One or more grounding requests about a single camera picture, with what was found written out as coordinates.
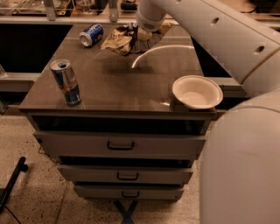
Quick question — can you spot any brown chip bag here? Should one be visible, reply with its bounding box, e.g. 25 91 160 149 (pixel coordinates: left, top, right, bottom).
101 23 172 56

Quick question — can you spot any upright redbull can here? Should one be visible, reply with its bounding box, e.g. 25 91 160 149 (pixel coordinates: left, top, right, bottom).
50 59 81 106

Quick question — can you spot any blue tape cross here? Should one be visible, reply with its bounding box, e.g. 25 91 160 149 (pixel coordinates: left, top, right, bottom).
114 200 138 224

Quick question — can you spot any top drawer black handle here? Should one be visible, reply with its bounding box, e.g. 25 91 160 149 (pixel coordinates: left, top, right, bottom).
107 141 135 151

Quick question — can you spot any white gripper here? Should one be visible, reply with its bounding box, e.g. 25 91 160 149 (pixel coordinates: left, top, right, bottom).
136 6 166 41

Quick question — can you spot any black stand leg left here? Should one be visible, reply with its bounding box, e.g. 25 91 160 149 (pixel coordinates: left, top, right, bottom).
0 157 28 213

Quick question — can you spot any drawer black handle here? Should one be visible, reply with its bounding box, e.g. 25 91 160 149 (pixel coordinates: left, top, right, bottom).
107 141 135 151
116 172 139 181
122 191 140 199

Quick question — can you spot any grey drawer cabinet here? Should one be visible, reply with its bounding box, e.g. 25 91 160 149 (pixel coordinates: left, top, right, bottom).
20 25 216 200

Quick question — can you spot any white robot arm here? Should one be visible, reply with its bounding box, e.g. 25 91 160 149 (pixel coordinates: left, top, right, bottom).
136 0 280 224

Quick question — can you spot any bottom drawer black handle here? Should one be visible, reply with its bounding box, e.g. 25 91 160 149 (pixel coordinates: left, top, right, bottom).
122 191 140 199

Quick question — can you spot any white paper bowl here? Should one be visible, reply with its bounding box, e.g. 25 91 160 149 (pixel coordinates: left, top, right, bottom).
172 75 223 109

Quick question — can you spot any middle drawer black handle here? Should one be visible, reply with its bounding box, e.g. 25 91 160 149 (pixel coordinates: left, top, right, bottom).
116 172 139 181

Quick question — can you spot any blue soda can lying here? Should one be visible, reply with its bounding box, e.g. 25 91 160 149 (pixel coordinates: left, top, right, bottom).
79 24 104 47

